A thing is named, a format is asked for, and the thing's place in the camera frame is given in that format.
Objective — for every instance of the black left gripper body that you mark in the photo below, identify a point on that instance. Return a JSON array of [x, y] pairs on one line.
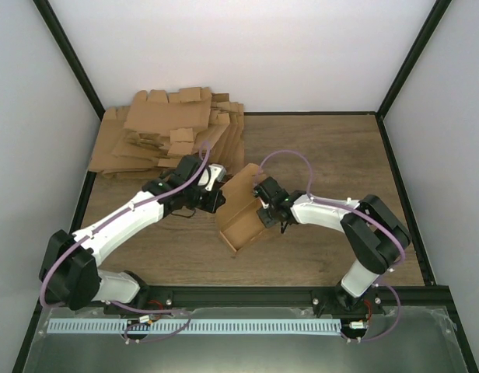
[[204, 204]]

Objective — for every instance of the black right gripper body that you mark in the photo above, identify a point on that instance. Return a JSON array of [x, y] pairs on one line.
[[268, 221]]

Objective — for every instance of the brown cardboard box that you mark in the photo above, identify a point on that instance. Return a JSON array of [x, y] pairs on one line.
[[237, 220]]

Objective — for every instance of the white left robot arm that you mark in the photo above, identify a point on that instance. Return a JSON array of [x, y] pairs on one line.
[[71, 273]]

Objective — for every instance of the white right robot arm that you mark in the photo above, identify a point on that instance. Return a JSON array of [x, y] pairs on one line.
[[376, 236]]

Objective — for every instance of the stack of flat cardboard boxes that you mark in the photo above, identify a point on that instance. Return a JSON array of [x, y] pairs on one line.
[[159, 128]]

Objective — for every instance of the light blue slotted strip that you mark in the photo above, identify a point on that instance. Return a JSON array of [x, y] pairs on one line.
[[323, 327]]

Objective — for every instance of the grey metal front plate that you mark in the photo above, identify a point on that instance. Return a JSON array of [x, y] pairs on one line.
[[412, 339]]

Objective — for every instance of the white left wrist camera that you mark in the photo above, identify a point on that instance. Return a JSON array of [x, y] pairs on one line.
[[212, 174]]

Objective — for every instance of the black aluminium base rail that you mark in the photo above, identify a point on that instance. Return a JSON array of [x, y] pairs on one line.
[[322, 300]]

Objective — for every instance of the black left frame post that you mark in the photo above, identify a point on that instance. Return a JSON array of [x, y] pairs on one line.
[[57, 31]]

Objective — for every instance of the black frame post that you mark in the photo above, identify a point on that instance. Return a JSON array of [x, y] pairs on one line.
[[425, 34], [57, 31]]

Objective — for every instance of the black right frame post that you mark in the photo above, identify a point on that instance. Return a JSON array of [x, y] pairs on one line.
[[425, 34]]

